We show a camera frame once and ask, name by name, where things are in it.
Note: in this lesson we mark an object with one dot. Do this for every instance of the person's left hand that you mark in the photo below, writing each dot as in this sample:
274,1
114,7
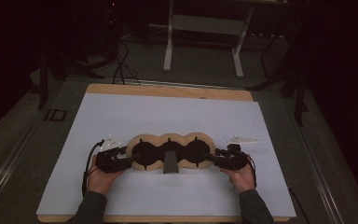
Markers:
102,180

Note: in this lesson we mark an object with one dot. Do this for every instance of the person's right hand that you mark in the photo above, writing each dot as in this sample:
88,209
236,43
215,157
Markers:
240,179

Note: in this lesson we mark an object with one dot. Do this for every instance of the black metal stand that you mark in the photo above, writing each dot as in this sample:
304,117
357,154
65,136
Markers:
48,71
295,84

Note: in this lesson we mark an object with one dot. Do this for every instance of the white metal desk frame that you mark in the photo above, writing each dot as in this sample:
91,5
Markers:
205,26

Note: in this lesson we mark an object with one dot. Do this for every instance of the black floor bracket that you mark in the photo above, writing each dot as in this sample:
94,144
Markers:
56,115

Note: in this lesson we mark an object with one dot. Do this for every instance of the white table mat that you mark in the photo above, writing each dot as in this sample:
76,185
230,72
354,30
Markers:
167,115

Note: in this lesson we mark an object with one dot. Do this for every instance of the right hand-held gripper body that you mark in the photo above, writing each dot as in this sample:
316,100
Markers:
234,158

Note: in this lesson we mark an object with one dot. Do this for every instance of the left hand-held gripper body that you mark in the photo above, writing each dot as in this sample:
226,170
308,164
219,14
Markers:
112,161

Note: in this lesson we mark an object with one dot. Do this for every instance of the wooden lobed puzzle board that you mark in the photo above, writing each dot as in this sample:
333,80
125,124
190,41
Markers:
155,141

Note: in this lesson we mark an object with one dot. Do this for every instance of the metal floor rail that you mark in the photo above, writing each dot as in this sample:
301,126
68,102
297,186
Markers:
317,161
6,168

